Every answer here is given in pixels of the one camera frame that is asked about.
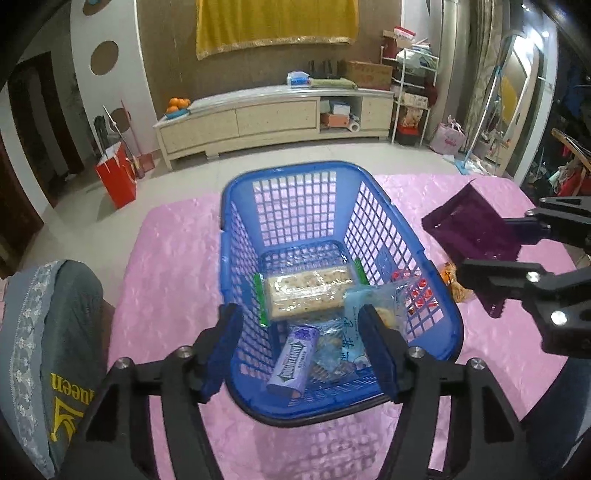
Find purple snack packet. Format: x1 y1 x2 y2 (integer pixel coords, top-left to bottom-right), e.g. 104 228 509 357
421 181 522 319

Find red snack packet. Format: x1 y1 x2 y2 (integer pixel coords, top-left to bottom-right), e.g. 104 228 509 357
392 271 437 311

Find wooden drying rack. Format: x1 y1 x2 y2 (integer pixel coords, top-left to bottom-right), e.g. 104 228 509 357
551 127 591 185

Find large biscuit packet green ends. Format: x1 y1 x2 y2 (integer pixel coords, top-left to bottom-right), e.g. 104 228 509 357
253 263 369 326

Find blue handled mop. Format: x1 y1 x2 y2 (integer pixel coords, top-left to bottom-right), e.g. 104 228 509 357
455 69 502 176

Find beige television cabinet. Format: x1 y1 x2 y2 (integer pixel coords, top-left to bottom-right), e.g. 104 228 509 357
153 84 395 171

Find white metal shelf rack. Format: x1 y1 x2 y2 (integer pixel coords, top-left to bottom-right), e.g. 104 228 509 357
381 44 439 148

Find brown cardboard box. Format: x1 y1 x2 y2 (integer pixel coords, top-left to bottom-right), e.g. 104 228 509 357
345 60 394 90

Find standing air conditioner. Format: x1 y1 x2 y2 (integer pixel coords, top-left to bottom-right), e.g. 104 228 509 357
434 0 467 130

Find dark wooden door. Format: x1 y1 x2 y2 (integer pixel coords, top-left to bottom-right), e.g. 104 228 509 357
9 51 86 206
0 134 44 278

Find blue plastic basket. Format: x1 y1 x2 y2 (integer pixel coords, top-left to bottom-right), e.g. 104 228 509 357
219 160 465 428

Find patterned curtain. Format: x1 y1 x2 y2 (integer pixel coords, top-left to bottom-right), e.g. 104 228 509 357
464 0 504 139

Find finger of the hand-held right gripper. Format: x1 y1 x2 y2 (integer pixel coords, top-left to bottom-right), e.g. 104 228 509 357
455 258 591 358
503 196 591 252

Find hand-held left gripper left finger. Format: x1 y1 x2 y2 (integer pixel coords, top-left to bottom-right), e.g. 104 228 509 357
60 302 245 480

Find pink tablecloth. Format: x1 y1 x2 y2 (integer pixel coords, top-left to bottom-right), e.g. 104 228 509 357
108 173 583 480

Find pink bag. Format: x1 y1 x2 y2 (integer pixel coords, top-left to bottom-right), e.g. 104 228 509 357
429 115 467 155

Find pale blue cartoon bread packet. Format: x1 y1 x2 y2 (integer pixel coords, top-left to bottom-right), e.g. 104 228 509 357
342 282 404 374

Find arched standing mirror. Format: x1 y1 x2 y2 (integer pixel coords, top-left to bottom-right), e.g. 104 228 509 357
480 30 543 176

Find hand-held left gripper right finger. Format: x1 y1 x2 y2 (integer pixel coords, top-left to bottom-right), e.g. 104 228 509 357
358 302 532 480

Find red paper bag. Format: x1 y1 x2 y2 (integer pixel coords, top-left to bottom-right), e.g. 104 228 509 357
95 142 138 209

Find purple printed candy packet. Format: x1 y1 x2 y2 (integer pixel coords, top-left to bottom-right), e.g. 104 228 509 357
267 324 320 400

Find yellow cloth cover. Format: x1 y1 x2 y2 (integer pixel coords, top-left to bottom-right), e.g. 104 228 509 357
195 0 360 61

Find black router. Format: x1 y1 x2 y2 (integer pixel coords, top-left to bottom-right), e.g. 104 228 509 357
308 59 340 79

